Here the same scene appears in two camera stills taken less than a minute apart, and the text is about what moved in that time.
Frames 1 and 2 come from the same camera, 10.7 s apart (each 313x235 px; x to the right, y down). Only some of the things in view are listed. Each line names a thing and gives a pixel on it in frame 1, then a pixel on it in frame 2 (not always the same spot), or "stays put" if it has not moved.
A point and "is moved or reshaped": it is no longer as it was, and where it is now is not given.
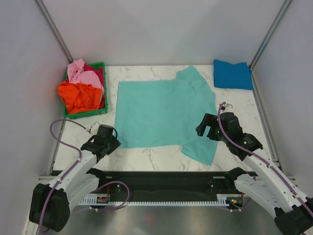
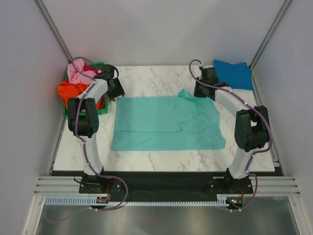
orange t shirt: [78, 97] stays put
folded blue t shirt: [230, 76] stays put
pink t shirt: [77, 75] stays put
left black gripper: [115, 143] to [120, 91]
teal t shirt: [166, 113] is moved or reshaped
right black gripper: [209, 120] to [196, 93]
